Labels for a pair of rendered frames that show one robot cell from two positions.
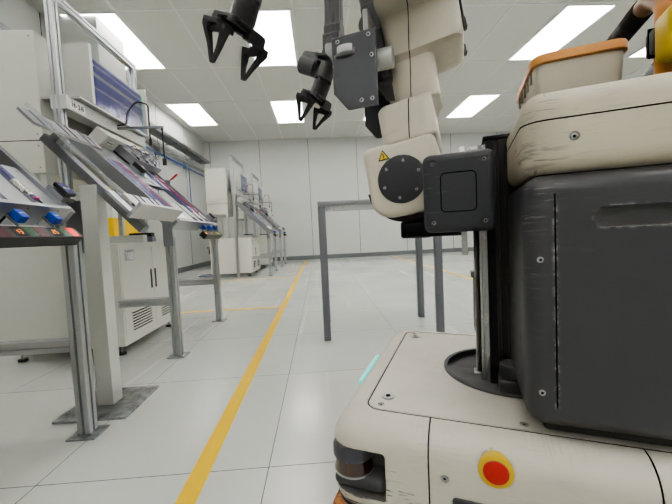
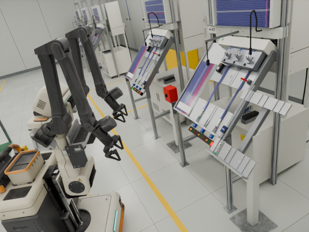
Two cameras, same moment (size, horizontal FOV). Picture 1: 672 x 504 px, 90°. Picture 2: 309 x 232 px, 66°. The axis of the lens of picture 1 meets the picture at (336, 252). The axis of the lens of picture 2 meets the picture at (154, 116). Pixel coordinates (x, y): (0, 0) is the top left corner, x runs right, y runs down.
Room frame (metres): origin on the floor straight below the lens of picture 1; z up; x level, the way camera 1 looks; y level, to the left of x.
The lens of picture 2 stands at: (2.27, -0.04, 1.72)
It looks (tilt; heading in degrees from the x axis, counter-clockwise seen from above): 27 degrees down; 162
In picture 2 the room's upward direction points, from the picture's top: 12 degrees counter-clockwise
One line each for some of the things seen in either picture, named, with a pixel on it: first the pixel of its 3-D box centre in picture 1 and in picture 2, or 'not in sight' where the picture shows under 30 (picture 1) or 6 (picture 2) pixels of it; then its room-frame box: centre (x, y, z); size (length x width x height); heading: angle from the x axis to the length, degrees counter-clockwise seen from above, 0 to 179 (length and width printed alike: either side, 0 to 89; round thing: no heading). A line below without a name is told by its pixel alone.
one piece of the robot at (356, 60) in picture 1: (373, 80); (79, 141); (0.87, -0.11, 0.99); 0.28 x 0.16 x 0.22; 159
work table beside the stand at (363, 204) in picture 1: (376, 265); not in sight; (2.14, -0.25, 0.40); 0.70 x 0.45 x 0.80; 91
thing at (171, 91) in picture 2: not in sight; (174, 118); (-0.03, 0.93, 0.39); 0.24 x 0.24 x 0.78; 3
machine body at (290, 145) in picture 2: not in sight; (251, 134); (0.67, 1.42, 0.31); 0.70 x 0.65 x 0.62; 3
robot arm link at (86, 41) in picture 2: not in sight; (93, 63); (0.73, 0.12, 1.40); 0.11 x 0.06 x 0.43; 158
